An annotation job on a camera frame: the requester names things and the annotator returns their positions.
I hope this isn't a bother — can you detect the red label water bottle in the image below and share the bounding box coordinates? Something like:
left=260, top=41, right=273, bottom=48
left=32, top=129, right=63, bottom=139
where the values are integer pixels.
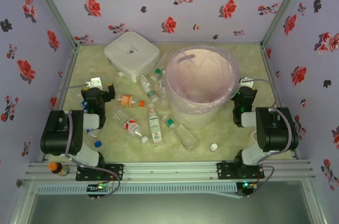
left=112, top=104, right=149, bottom=145

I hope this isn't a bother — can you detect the blue label water bottle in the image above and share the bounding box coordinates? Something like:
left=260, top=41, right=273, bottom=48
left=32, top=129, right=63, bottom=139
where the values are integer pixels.
left=81, top=100, right=103, bottom=147

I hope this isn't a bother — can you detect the small circuit board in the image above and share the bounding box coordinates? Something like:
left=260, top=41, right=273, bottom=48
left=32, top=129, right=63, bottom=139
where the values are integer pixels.
left=87, top=183, right=113, bottom=195
left=241, top=181, right=258, bottom=196

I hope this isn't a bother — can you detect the white lidded storage box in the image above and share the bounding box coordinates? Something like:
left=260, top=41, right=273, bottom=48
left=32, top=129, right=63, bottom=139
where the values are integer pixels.
left=103, top=31, right=160, bottom=83

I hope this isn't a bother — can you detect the brown bottle orange cap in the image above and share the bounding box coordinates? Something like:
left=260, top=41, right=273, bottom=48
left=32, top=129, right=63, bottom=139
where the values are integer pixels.
left=48, top=162, right=70, bottom=176

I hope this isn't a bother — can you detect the large clear bottle green cap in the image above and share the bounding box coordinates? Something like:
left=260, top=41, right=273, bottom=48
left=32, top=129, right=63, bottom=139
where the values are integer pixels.
left=165, top=118, right=199, bottom=151

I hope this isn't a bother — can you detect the green white label bottle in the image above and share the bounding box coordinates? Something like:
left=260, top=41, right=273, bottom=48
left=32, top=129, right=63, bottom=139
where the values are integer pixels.
left=147, top=102, right=164, bottom=147

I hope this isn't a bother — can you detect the white slotted cable duct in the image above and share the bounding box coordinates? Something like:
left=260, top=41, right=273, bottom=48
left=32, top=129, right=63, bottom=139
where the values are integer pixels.
left=35, top=183, right=238, bottom=195

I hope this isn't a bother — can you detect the small labelled bottle green cap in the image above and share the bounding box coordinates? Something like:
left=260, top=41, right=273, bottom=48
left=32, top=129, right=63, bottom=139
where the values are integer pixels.
left=139, top=74, right=159, bottom=103

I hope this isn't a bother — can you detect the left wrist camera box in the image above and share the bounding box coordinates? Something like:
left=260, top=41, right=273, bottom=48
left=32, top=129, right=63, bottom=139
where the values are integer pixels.
left=85, top=76, right=103, bottom=89

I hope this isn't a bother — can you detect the aluminium side rail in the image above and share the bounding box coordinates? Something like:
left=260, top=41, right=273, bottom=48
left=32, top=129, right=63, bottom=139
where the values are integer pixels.
left=39, top=46, right=80, bottom=163
left=260, top=45, right=302, bottom=159

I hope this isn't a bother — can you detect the clear bottle orange label cap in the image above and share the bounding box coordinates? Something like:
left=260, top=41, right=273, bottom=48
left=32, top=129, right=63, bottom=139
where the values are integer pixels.
left=114, top=94, right=146, bottom=108

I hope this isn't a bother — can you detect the white ribbed waste bin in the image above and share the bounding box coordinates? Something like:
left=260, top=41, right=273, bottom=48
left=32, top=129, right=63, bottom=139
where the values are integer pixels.
left=165, top=45, right=240, bottom=130

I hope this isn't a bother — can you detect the pink plastic bin liner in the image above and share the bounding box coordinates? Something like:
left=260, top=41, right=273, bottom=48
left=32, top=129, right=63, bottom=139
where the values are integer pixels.
left=165, top=45, right=240, bottom=115

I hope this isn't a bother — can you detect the small clear bottle green cap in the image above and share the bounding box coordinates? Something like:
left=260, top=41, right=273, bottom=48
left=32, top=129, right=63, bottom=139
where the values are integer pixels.
left=150, top=66, right=165, bottom=82

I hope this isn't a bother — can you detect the aluminium frame post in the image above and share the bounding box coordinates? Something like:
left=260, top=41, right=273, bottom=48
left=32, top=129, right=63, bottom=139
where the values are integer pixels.
left=260, top=0, right=310, bottom=47
left=25, top=0, right=80, bottom=50

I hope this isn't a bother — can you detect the aluminium mounting rail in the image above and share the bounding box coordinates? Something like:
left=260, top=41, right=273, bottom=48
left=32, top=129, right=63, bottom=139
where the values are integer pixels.
left=26, top=160, right=313, bottom=182

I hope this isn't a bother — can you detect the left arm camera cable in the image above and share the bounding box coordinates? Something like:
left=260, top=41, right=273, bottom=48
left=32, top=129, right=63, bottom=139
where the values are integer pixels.
left=51, top=83, right=120, bottom=199

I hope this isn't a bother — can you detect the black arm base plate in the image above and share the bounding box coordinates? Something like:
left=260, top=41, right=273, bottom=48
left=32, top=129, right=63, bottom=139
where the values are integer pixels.
left=76, top=164, right=124, bottom=182
left=216, top=162, right=265, bottom=180

